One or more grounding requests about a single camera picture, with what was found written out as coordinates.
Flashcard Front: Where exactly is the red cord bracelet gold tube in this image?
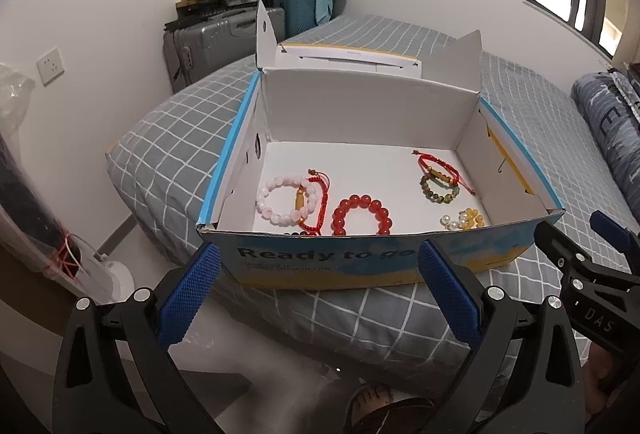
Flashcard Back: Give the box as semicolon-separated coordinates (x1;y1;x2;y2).
295;169;331;236

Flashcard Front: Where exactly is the grey suitcase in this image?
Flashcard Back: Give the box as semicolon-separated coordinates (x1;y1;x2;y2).
163;8;257;93

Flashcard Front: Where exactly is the yellow amber bead bracelet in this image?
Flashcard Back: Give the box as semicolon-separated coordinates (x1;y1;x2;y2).
456;207;487;231

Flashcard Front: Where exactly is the right hand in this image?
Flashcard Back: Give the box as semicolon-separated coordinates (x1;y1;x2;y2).
582;342;639;422

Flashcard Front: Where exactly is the black sandal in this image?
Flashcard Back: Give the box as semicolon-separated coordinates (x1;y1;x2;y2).
343;382;435;434

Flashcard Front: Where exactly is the teal suitcase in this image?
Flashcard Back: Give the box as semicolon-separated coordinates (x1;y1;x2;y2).
272;0;333;38

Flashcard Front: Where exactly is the white wall socket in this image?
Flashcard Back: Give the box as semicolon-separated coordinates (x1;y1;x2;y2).
36;48;65;86

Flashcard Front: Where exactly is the pink bead bracelet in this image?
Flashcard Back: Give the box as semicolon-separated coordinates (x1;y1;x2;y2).
255;173;321;227

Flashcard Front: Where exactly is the blue yellow cardboard box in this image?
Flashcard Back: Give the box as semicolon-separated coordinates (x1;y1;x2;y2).
196;9;563;290

